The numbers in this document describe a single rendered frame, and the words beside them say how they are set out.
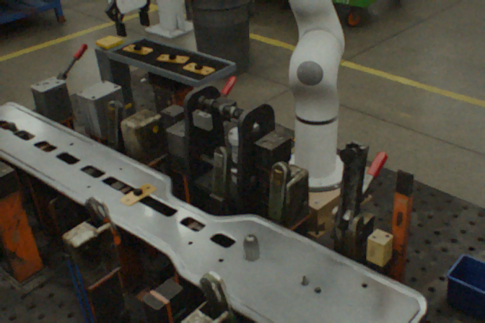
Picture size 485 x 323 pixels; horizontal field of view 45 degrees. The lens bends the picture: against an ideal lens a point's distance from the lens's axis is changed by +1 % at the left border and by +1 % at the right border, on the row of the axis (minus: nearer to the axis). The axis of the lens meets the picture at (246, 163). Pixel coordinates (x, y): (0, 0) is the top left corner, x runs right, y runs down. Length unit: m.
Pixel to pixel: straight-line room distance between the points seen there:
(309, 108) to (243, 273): 0.59
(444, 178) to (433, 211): 1.43
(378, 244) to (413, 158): 2.29
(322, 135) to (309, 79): 0.21
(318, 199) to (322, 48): 0.42
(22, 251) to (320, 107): 0.85
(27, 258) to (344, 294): 0.88
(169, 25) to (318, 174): 3.77
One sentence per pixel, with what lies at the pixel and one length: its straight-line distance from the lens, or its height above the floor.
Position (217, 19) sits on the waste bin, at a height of 0.45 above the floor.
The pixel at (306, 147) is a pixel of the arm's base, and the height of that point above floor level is 0.92.
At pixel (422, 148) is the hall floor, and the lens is 3.46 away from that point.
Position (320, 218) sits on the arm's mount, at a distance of 1.62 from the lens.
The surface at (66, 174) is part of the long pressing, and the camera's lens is 1.50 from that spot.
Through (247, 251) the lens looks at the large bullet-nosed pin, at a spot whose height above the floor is 1.02.
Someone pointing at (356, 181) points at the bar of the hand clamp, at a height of 1.15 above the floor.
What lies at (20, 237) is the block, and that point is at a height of 0.84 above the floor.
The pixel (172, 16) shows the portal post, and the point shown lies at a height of 0.15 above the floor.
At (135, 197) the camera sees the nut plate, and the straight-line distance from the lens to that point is 1.35.
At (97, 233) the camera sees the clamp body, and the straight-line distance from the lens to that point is 1.21.
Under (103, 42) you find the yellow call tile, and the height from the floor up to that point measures 1.16.
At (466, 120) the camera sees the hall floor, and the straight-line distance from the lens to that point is 3.79.
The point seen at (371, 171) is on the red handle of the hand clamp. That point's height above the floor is 1.13.
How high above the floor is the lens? 1.76
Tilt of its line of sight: 32 degrees down
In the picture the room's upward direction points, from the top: 4 degrees counter-clockwise
